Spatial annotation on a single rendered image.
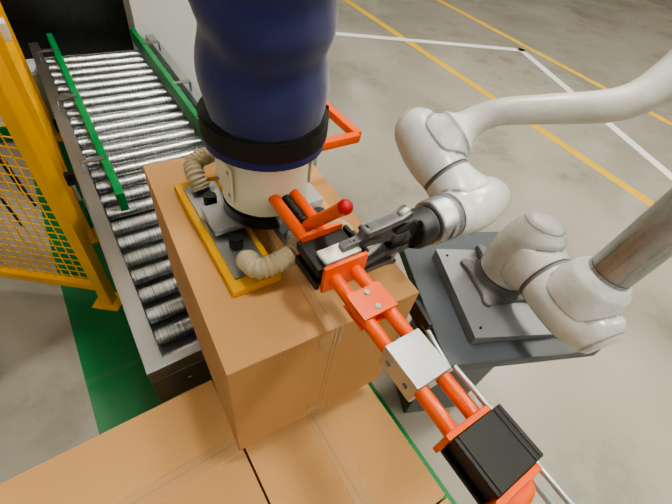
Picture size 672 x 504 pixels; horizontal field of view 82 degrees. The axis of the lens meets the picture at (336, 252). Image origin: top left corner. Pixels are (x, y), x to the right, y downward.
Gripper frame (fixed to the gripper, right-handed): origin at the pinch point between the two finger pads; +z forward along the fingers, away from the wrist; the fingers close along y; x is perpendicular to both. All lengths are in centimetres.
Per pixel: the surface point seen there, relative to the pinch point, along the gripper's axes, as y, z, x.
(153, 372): 59, 33, 28
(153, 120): 66, -7, 167
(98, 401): 120, 57, 60
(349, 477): 66, -1, -21
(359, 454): 66, -7, -18
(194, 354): 60, 21, 28
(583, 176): 120, -314, 63
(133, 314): 60, 32, 50
